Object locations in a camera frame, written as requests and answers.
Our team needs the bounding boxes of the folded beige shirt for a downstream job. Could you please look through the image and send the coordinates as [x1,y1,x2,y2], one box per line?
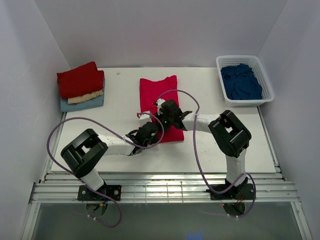
[67,90,104,105]

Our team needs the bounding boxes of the folded dark red shirt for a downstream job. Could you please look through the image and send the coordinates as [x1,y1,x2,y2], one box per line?
[57,61,105,99]

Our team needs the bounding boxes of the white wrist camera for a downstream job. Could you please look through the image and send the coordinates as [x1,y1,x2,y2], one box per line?
[153,98,165,111]
[137,111,153,127]

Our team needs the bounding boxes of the dark blue t shirt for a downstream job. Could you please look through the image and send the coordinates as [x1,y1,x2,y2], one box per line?
[220,63,263,101]

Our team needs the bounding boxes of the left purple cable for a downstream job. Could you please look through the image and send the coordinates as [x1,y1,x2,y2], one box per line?
[46,111,165,228]

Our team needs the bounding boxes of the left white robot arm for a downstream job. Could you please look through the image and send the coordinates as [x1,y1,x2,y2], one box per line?
[60,121,159,191]

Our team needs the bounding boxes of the aluminium rail frame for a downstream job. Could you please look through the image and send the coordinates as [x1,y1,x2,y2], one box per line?
[28,111,301,205]

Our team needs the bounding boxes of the folded light blue shirt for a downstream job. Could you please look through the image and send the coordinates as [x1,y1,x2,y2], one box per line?
[60,95,104,112]

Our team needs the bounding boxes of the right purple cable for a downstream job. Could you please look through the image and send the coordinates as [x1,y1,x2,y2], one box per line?
[156,89,257,219]

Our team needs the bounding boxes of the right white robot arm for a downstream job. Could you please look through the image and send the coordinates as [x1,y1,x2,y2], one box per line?
[154,98,252,199]

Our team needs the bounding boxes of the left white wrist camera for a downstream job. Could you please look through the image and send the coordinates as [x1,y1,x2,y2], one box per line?
[137,111,153,127]

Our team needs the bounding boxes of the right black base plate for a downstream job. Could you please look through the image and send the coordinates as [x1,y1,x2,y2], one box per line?
[205,183,255,200]

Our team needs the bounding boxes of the white plastic basket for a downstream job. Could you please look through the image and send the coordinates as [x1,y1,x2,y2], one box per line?
[216,55,274,107]

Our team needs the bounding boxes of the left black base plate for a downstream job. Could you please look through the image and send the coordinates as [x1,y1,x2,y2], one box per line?
[77,184,122,201]

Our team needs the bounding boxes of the purple cable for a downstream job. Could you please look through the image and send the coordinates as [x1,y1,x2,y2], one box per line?
[156,89,257,219]
[46,111,165,228]

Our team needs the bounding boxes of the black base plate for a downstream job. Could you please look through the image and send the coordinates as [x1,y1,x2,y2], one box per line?
[205,183,255,200]
[77,184,122,201]

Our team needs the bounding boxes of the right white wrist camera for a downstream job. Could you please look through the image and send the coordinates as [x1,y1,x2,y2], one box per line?
[153,98,165,111]

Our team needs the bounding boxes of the pink t shirt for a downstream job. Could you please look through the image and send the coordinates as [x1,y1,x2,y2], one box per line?
[139,75,185,143]

